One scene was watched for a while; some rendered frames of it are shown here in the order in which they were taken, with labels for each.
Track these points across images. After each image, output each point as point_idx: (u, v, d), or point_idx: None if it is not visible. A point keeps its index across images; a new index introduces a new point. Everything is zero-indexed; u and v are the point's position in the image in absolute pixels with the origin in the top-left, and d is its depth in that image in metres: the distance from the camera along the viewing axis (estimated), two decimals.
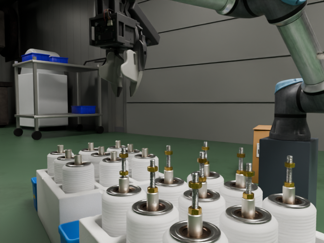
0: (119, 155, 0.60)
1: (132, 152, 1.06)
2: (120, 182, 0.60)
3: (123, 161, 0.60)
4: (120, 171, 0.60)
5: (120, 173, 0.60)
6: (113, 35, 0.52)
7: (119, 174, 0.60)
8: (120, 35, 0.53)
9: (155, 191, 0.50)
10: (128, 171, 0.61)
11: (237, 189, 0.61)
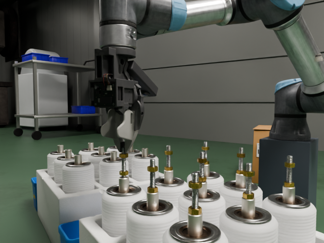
0: (119, 155, 0.60)
1: (132, 152, 1.06)
2: (120, 182, 0.60)
3: (123, 161, 0.60)
4: (120, 171, 0.60)
5: (120, 173, 0.60)
6: (113, 100, 0.53)
7: (119, 174, 0.60)
8: (119, 99, 0.54)
9: (155, 191, 0.50)
10: (128, 171, 0.61)
11: (237, 189, 0.61)
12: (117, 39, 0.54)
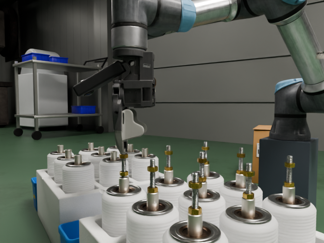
0: (125, 156, 0.60)
1: (132, 152, 1.06)
2: (120, 182, 0.60)
3: (126, 161, 0.61)
4: (126, 172, 0.60)
5: (127, 173, 0.60)
6: None
7: (125, 175, 0.60)
8: None
9: (155, 191, 0.50)
10: (121, 171, 0.61)
11: (237, 189, 0.61)
12: None
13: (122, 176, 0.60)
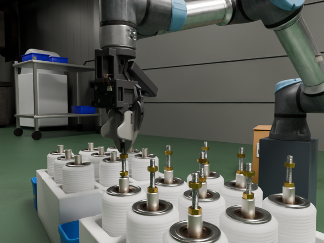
0: (125, 156, 0.60)
1: (132, 152, 1.06)
2: (120, 182, 0.60)
3: (126, 161, 0.61)
4: (126, 172, 0.60)
5: (127, 173, 0.60)
6: (113, 100, 0.53)
7: (125, 175, 0.60)
8: (119, 99, 0.54)
9: (155, 191, 0.50)
10: (121, 171, 0.61)
11: (237, 189, 0.61)
12: (117, 40, 0.54)
13: (122, 176, 0.60)
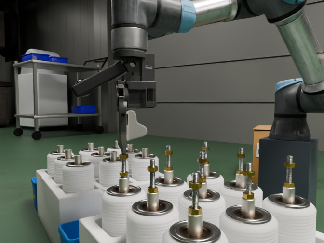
0: (126, 155, 0.61)
1: (132, 152, 1.06)
2: (120, 182, 0.60)
3: (122, 161, 0.61)
4: None
5: (123, 172, 0.61)
6: None
7: (125, 174, 0.62)
8: None
9: (155, 191, 0.50)
10: (122, 173, 0.60)
11: (237, 189, 0.61)
12: None
13: (126, 176, 0.61)
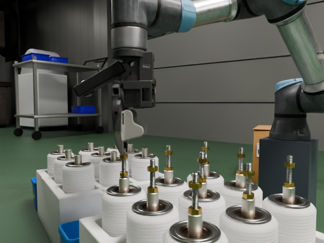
0: (127, 156, 0.61)
1: (132, 152, 1.06)
2: (120, 182, 0.60)
3: (122, 161, 0.61)
4: (125, 171, 0.61)
5: (125, 172, 0.61)
6: None
7: (126, 174, 0.61)
8: None
9: (155, 191, 0.50)
10: (121, 173, 0.60)
11: (237, 189, 0.61)
12: None
13: (126, 176, 0.61)
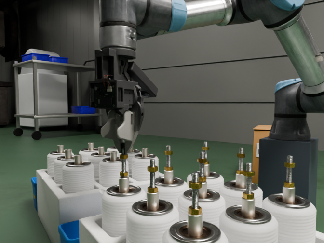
0: (127, 156, 0.61)
1: (132, 152, 1.06)
2: (120, 182, 0.60)
3: (122, 161, 0.61)
4: (125, 171, 0.61)
5: (125, 172, 0.61)
6: (113, 101, 0.53)
7: (126, 174, 0.61)
8: (120, 100, 0.54)
9: (155, 191, 0.50)
10: (121, 173, 0.60)
11: (237, 189, 0.61)
12: (117, 40, 0.54)
13: (126, 176, 0.61)
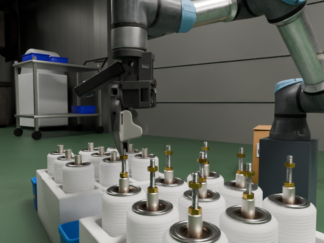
0: (119, 156, 0.61)
1: (132, 152, 1.06)
2: (120, 182, 0.60)
3: (122, 162, 0.60)
4: (119, 172, 0.61)
5: (119, 174, 0.60)
6: None
7: (120, 175, 0.61)
8: None
9: (155, 191, 0.50)
10: (127, 173, 0.60)
11: (237, 189, 0.61)
12: None
13: None
